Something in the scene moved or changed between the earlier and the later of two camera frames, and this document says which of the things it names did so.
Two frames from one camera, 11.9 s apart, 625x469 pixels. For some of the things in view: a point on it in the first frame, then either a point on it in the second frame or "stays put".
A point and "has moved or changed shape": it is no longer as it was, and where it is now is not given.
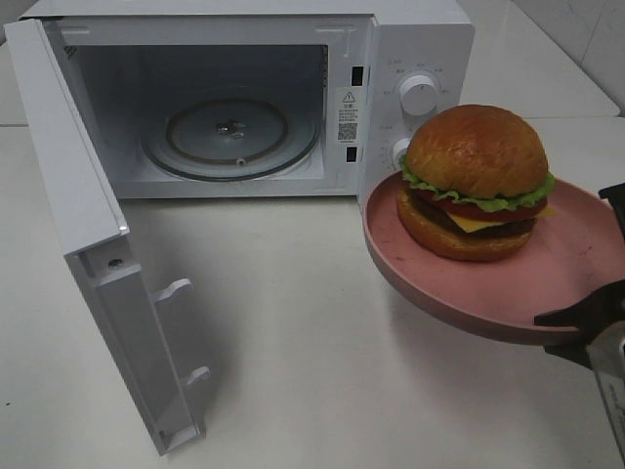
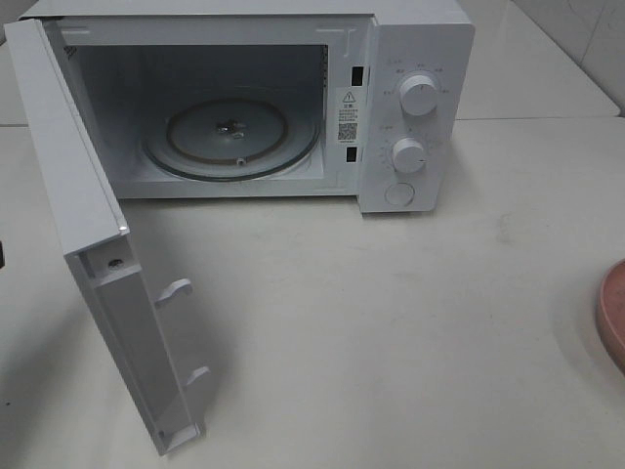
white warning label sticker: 349,112 stays put
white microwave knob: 419,95 stays put
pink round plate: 573,252 has moved or changed shape
